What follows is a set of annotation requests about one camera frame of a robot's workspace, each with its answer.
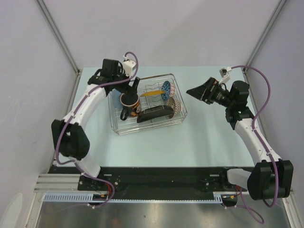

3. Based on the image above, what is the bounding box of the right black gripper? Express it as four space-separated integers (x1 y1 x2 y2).
187 77 234 108

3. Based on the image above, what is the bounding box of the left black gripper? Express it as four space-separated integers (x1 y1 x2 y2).
112 66 140 98

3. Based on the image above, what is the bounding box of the black mug red rim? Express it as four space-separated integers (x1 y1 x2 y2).
120 93 142 121

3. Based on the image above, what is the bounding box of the brown patterned white bowl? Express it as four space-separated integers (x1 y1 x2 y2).
166 97 182 118

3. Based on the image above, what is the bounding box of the metal wire dish rack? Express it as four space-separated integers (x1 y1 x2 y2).
108 73 187 135

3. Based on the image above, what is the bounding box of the yellow round patterned plate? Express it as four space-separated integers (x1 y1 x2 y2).
141 90 165 96

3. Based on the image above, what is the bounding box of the blue patterned bowl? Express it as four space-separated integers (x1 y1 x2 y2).
161 81 171 101

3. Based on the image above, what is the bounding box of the black square floral plate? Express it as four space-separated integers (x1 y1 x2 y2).
137 105 174 123

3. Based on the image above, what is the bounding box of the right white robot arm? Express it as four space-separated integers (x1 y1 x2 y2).
186 77 294 200

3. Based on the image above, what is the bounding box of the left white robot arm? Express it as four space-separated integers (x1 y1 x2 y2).
51 57 138 190

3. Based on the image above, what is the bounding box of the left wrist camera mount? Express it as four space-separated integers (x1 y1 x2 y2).
123 55 138 78

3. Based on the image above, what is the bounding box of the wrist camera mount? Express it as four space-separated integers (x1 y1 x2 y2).
219 67 232 84
123 55 138 78

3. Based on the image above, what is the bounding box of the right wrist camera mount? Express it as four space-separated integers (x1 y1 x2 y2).
219 67 232 84

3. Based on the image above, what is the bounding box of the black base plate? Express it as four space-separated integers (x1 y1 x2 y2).
47 167 248 200

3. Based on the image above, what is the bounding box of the white slotted cable duct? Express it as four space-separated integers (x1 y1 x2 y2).
43 193 223 204

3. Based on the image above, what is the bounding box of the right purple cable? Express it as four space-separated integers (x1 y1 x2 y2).
228 65 279 224

